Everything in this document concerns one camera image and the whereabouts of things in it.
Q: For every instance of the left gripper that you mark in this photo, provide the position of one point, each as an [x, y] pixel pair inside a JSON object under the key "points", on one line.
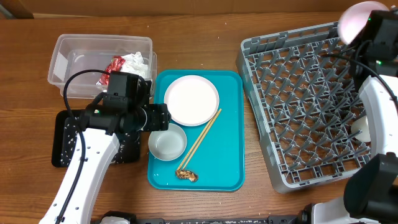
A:
{"points": [[159, 118]]}

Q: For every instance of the grey bowl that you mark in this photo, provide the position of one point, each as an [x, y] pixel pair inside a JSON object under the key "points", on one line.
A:
{"points": [[168, 145]]}

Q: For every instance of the small pink plate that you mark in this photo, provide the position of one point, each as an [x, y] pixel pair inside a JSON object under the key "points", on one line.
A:
{"points": [[355, 18]]}

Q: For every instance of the white napkin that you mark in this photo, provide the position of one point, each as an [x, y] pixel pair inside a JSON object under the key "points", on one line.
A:
{"points": [[134, 63]]}

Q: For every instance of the brown food scrap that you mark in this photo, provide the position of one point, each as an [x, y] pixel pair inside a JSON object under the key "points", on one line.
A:
{"points": [[186, 174]]}

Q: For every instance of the red snack wrapper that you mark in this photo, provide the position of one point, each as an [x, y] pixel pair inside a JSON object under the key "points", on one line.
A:
{"points": [[114, 66]]}

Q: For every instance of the small white cup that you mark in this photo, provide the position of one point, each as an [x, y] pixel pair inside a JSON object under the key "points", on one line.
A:
{"points": [[361, 128]]}

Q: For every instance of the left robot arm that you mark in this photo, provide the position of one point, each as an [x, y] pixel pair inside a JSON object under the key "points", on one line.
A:
{"points": [[94, 151]]}

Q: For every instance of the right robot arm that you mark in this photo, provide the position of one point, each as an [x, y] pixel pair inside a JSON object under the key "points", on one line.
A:
{"points": [[370, 195]]}

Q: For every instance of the grey dishwasher rack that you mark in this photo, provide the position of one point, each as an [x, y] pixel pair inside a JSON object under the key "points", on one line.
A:
{"points": [[304, 104]]}

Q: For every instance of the large pink plate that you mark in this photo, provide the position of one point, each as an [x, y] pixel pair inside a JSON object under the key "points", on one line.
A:
{"points": [[192, 100]]}

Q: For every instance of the wooden chopstick left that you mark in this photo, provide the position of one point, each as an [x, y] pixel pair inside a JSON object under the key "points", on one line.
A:
{"points": [[194, 144]]}

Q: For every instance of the teal serving tray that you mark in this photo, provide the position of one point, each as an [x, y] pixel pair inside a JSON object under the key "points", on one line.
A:
{"points": [[219, 159]]}

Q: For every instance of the clear plastic bin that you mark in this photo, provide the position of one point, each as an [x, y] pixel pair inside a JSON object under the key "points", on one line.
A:
{"points": [[76, 52]]}

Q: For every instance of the black plastic tray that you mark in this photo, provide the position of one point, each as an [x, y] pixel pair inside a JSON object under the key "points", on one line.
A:
{"points": [[60, 146]]}

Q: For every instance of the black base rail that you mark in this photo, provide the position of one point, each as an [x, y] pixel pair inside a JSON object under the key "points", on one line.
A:
{"points": [[129, 218]]}

